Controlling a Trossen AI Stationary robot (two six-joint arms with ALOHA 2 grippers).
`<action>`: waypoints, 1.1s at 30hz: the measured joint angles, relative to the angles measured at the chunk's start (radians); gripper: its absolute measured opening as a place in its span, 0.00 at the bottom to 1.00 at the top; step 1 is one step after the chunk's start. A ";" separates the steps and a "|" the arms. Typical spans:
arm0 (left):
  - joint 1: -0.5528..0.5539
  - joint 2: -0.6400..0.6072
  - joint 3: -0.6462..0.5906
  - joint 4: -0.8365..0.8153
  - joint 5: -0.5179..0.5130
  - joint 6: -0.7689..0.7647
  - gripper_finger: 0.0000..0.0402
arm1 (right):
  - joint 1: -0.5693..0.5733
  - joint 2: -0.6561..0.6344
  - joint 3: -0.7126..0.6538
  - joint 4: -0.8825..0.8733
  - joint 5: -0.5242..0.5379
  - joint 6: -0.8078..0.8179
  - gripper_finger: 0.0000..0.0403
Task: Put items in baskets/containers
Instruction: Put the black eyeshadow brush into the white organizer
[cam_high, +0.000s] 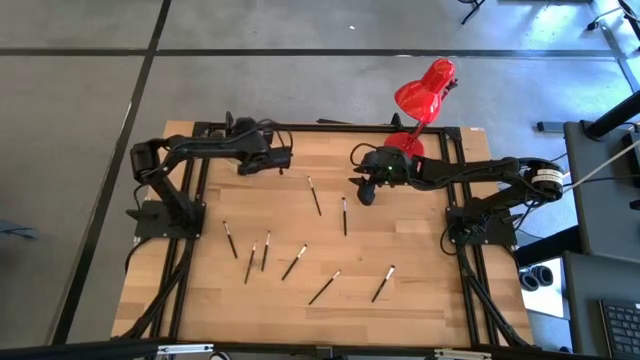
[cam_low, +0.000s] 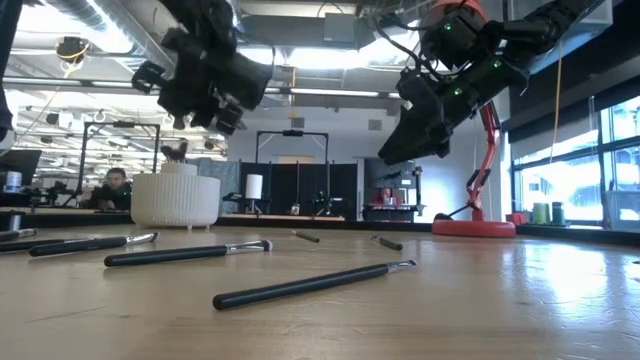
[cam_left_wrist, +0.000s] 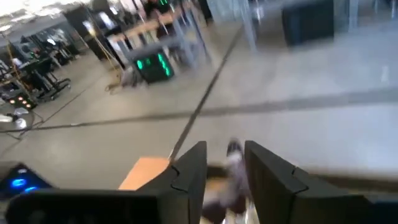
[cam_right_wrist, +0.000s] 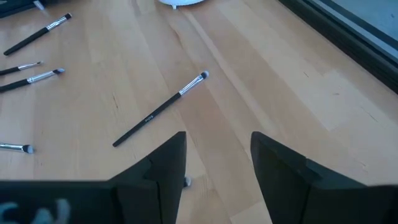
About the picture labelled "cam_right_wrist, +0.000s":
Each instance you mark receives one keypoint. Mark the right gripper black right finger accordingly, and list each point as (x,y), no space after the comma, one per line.
(286,186)

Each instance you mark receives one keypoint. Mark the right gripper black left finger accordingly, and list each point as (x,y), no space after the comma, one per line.
(155,186)

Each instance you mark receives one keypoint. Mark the black round-tip makeup brush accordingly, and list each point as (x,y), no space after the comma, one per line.
(149,117)

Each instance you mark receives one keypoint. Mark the long black flat-tip makeup brush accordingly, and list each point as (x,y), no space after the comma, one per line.
(15,147)

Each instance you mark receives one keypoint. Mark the black angled-tip makeup brush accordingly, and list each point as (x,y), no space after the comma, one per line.
(37,78)

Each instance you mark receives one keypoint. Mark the thin black liner brush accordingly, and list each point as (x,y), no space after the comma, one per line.
(18,68)

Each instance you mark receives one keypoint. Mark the black makeup brush dark tip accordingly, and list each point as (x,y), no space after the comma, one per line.
(31,38)

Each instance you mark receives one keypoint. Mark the white ribbed brush holder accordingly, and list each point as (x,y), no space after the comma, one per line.
(180,1)

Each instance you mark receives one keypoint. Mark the silver metal post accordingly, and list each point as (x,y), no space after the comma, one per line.
(38,4)

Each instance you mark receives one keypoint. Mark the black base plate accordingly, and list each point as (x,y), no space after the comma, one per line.
(15,6)

